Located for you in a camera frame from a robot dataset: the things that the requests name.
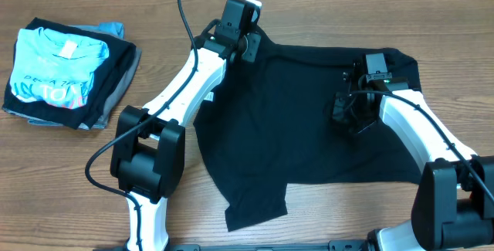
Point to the light blue printed t-shirt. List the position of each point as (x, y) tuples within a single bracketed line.
[(55, 68)]

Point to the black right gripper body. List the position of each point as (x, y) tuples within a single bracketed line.
[(352, 112)]

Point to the grey folded garment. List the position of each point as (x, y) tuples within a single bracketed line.
[(123, 85)]

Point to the black folded garment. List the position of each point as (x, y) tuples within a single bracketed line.
[(110, 82)]

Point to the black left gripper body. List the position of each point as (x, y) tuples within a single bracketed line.
[(249, 42)]

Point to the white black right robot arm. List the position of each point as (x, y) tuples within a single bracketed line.
[(453, 207)]

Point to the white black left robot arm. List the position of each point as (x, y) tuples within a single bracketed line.
[(148, 156)]

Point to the black t-shirt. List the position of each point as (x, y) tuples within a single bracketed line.
[(268, 126)]

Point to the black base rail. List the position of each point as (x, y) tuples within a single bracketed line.
[(332, 245)]

